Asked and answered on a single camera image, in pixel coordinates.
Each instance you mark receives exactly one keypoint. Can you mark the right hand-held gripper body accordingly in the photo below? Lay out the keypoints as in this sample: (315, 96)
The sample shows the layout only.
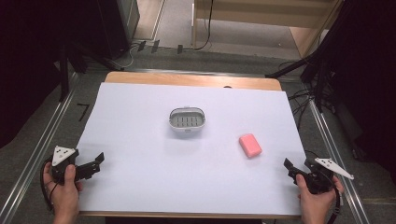
(322, 175)

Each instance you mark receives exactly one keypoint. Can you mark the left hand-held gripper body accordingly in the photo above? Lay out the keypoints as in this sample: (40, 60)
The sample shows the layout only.
(63, 161)

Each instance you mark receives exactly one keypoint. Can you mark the person's right hand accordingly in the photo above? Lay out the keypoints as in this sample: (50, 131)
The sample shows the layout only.
(316, 202)

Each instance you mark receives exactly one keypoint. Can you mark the person's left hand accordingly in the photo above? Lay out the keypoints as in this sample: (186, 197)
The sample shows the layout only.
(63, 194)

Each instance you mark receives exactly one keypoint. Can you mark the pink soap bar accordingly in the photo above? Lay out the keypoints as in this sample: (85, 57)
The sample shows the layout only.
(250, 145)

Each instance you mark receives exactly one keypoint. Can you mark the white table sheet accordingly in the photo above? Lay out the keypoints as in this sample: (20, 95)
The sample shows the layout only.
(174, 174)

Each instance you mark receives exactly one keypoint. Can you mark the white grey soap dish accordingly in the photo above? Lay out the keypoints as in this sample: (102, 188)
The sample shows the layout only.
(186, 119)

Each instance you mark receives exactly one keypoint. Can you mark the black tripod stand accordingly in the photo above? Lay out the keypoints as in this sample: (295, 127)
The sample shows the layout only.
(314, 68)

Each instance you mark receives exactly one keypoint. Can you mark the black tape strip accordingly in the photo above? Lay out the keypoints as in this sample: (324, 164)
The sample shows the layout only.
(179, 48)
(155, 46)

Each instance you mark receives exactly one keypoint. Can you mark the black cabinet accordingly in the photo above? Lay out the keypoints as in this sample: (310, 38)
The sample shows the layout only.
(115, 28)

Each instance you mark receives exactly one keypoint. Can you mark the light wooden shelf unit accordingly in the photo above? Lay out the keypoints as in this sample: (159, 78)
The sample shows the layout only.
(264, 15)

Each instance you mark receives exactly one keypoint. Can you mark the metal floor rail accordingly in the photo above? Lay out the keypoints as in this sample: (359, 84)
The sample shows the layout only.
(37, 149)
(337, 155)

